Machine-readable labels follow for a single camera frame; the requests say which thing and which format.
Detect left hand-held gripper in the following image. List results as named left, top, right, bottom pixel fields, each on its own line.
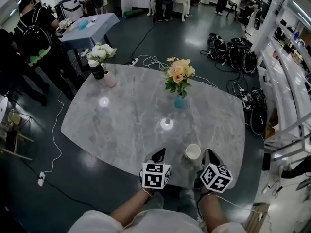
left=139, top=148, right=172, bottom=191

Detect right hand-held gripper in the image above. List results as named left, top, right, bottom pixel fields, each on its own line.
left=193, top=149, right=234, bottom=194

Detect person's right forearm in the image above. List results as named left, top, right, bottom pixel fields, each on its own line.
left=200, top=192, right=229, bottom=230

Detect person's left forearm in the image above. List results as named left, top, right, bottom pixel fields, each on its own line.
left=108, top=187, right=150, bottom=228

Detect person's legs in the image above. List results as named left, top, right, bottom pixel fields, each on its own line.
left=150, top=187, right=197, bottom=216

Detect blue vase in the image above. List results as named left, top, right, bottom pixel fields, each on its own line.
left=173, top=95, right=186, bottom=109

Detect cardboard box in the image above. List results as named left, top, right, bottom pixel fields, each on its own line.
left=264, top=108, right=280, bottom=140

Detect person's white shirt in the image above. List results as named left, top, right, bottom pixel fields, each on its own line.
left=68, top=209, right=246, bottom=233

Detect yellow flower bouquet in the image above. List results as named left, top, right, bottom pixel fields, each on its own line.
left=164, top=56, right=196, bottom=99

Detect black bottle white lid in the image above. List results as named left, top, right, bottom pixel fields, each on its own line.
left=87, top=59, right=104, bottom=81

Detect white flower bouquet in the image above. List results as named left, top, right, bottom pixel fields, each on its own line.
left=86, top=42, right=117, bottom=70

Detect green rolled mat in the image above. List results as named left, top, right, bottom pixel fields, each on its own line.
left=123, top=8, right=144, bottom=19

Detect cloth-covered table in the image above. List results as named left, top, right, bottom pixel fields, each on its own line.
left=60, top=12, right=121, bottom=70

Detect wooden chair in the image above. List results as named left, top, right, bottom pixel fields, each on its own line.
left=0, top=127, right=34, bottom=161

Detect beige waste bin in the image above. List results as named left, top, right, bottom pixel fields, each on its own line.
left=7, top=108, right=22, bottom=131

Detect white flower arrangement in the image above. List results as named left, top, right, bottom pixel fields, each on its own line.
left=56, top=18, right=74, bottom=33

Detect round white table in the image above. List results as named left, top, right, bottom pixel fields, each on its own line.
left=0, top=95, right=9, bottom=125

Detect backpack with reflective stripe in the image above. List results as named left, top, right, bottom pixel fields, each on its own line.
left=21, top=24, right=52, bottom=67

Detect white power cable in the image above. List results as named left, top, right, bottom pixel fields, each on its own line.
left=193, top=75, right=219, bottom=89
left=43, top=91, right=64, bottom=174

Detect coiled white cable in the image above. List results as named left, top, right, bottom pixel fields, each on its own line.
left=142, top=54, right=171, bottom=70

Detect black power cable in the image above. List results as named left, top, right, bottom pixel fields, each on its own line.
left=123, top=18, right=156, bottom=65
left=45, top=180, right=110, bottom=213

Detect white steel frame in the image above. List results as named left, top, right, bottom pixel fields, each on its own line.
left=250, top=0, right=311, bottom=155

